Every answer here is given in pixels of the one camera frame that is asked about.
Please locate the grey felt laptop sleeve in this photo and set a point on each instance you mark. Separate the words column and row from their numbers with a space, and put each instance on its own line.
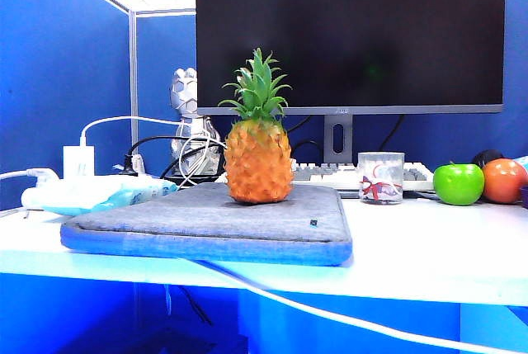
column 206, row 222

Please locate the blue white tissue pack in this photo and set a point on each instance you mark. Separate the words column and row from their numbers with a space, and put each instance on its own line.
column 123, row 197

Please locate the silver robot figurine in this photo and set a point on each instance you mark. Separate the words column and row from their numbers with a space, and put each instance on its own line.
column 185, row 94

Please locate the green plastic apple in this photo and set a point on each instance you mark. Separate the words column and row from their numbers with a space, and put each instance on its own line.
column 458, row 185

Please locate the white power strip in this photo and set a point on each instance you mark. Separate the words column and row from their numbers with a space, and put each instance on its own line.
column 33, row 197

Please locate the clear plastic jar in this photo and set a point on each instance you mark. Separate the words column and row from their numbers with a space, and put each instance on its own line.
column 379, row 180

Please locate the grey partition post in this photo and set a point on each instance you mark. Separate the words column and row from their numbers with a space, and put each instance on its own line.
column 133, row 81

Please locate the cyan object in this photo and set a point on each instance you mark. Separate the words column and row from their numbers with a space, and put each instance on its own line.
column 523, row 163

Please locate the black power plug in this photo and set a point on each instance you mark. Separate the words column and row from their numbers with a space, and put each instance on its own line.
column 130, row 166

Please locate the dark round fruit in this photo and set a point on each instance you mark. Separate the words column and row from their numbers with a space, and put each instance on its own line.
column 484, row 157

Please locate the plastic pineapple with green crown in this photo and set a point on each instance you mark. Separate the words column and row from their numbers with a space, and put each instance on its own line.
column 257, row 164

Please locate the white and grey keyboard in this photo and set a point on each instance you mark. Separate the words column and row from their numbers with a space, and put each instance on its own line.
column 326, row 174

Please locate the white charger adapter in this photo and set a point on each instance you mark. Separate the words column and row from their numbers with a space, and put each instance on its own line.
column 77, row 162

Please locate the black computer monitor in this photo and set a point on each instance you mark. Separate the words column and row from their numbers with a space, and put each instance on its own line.
column 350, row 40

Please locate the purple object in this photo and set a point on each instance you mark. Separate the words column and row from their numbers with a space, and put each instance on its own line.
column 524, row 197

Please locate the orange red round fruit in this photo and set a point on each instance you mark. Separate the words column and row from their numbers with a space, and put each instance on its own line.
column 504, row 180

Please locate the grey monitor stand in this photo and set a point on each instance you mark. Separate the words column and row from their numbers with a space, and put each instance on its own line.
column 328, row 152

